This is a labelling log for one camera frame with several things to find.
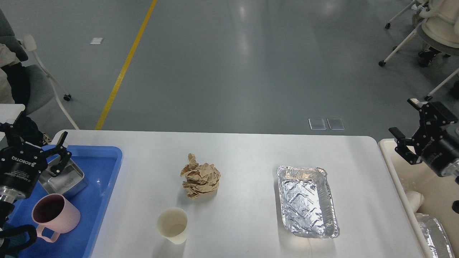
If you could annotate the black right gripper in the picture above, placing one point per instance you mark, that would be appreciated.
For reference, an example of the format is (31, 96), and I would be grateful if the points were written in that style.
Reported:
(435, 141)

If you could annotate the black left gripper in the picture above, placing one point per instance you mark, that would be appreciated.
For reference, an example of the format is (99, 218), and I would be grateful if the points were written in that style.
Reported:
(23, 159)

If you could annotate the stainless steel tray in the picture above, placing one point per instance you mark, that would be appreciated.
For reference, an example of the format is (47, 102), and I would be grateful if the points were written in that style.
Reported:
(70, 182)

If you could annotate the pink ribbed mug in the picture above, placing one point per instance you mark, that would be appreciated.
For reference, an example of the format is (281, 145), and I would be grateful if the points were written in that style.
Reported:
(55, 215)

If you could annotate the aluminium foil tray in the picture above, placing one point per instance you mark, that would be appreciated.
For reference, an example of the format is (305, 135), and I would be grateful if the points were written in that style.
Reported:
(306, 202)

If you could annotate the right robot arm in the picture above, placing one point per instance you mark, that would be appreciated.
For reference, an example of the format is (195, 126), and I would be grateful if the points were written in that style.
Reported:
(434, 143)

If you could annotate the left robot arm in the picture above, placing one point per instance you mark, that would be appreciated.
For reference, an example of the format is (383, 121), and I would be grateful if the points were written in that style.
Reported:
(18, 238)

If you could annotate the white side table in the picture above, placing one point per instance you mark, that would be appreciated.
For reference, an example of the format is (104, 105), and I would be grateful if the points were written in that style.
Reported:
(9, 113)

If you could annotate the grey office chair left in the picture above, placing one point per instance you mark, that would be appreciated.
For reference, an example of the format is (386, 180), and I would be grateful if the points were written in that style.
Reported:
(43, 83)

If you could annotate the blue plastic bin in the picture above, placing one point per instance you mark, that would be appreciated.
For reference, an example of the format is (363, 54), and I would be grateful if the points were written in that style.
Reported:
(101, 165)

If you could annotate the beige plastic bin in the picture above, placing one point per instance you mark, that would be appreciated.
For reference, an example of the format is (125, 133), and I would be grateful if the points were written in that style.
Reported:
(439, 192)

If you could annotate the white cup in bin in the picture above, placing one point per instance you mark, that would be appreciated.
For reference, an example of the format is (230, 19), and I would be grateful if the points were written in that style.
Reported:
(415, 200)

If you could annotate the person in dark trousers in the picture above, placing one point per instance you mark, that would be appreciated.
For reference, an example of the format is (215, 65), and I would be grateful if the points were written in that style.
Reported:
(14, 81)

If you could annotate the floor outlet cover right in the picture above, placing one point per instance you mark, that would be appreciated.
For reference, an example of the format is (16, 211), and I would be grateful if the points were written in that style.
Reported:
(335, 123)

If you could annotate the floor outlet cover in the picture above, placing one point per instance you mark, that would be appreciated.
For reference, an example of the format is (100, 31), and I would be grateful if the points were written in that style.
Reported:
(317, 124)
(335, 123)

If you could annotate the floor outlet cover left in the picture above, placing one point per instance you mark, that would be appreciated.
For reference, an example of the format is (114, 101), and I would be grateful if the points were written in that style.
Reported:
(317, 124)

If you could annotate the foil tray in bin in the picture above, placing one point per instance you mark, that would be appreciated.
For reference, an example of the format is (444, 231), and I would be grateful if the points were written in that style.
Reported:
(435, 236)

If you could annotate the white office chair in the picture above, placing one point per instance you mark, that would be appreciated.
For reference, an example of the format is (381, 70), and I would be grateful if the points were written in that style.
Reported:
(439, 29)

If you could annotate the white floor paper scrap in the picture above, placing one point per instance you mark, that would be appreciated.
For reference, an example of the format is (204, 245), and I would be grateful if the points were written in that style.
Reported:
(96, 40)

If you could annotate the cream paper cup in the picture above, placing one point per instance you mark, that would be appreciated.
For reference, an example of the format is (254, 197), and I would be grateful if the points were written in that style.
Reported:
(172, 224)

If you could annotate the crumpled brown paper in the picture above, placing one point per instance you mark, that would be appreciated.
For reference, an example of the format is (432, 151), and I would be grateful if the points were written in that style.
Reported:
(199, 178)

